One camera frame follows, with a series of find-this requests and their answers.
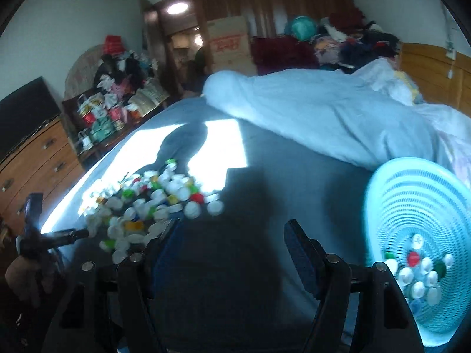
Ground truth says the person left hand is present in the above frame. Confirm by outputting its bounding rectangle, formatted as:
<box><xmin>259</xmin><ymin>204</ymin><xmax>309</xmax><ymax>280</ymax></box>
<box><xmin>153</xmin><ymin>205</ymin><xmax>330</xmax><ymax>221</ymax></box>
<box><xmin>5</xmin><ymin>256</ymin><xmax>56</xmax><ymax>300</ymax></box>

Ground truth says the red cap in basket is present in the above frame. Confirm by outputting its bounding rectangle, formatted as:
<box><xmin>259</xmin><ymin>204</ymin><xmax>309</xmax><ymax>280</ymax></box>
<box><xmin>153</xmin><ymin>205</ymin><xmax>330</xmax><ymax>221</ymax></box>
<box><xmin>406</xmin><ymin>250</ymin><xmax>421</xmax><ymax>268</ymax></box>

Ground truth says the wooden drawer dresser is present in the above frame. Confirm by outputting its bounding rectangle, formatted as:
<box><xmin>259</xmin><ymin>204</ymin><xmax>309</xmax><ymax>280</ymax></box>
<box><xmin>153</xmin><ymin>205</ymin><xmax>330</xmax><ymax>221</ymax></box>
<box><xmin>0</xmin><ymin>119</ymin><xmax>84</xmax><ymax>234</ymax></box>

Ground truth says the turquoise plastic basket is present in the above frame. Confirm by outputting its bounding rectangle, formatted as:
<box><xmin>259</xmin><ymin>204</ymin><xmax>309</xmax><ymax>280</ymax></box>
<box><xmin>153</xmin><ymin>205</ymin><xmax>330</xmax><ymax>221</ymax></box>
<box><xmin>363</xmin><ymin>157</ymin><xmax>470</xmax><ymax>347</ymax></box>

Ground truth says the grey-blue bed blanket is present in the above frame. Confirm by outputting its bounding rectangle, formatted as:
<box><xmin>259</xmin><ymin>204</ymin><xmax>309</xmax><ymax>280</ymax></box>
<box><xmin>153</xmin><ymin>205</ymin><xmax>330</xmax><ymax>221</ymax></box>
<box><xmin>43</xmin><ymin>99</ymin><xmax>371</xmax><ymax>352</ymax></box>

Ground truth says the black television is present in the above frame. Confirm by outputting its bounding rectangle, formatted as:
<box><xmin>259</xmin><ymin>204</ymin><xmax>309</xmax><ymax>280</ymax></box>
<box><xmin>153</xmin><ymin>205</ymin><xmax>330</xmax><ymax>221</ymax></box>
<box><xmin>0</xmin><ymin>77</ymin><xmax>61</xmax><ymax>160</ymax></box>

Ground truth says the red bottle cap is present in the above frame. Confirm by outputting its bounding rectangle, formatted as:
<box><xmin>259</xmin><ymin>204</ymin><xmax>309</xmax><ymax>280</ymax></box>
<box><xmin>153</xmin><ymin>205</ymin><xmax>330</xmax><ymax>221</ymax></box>
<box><xmin>190</xmin><ymin>192</ymin><xmax>205</xmax><ymax>204</ymax></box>

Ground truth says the white cap far right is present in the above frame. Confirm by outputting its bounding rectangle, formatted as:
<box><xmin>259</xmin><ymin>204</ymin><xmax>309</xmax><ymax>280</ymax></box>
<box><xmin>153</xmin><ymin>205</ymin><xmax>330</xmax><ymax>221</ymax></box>
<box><xmin>207</xmin><ymin>200</ymin><xmax>224</xmax><ymax>217</ymax></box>

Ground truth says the pile of bags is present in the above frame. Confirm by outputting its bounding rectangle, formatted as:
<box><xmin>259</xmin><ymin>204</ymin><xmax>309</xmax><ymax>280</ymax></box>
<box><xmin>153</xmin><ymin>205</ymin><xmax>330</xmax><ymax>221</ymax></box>
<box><xmin>62</xmin><ymin>35</ymin><xmax>170</xmax><ymax>153</ymax></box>

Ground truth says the light blue duvet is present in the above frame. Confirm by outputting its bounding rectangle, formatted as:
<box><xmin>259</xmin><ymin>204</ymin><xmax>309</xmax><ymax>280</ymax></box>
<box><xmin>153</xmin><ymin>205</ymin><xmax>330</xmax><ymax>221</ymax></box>
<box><xmin>203</xmin><ymin>60</ymin><xmax>470</xmax><ymax>185</ymax></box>

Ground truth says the wooden headboard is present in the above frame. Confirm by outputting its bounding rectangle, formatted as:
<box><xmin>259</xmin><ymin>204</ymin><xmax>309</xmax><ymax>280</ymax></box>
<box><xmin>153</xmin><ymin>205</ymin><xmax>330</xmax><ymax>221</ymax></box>
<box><xmin>399</xmin><ymin>42</ymin><xmax>471</xmax><ymax>116</ymax></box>

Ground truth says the cardboard box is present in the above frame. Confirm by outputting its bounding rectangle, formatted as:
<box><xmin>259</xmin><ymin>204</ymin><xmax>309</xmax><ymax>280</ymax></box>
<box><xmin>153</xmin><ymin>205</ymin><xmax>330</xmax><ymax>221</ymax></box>
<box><xmin>208</xmin><ymin>16</ymin><xmax>258</xmax><ymax>76</ymax></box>

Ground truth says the clothes pile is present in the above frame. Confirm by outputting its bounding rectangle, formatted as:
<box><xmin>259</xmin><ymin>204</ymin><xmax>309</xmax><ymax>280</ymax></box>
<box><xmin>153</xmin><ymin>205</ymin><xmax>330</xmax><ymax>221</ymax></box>
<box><xmin>251</xmin><ymin>8</ymin><xmax>400</xmax><ymax>75</ymax></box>

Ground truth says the teal round bag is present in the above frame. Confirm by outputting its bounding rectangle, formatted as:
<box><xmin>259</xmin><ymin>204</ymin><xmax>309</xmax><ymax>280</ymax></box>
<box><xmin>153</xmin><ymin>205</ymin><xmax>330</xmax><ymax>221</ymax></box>
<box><xmin>284</xmin><ymin>16</ymin><xmax>318</xmax><ymax>41</ymax></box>

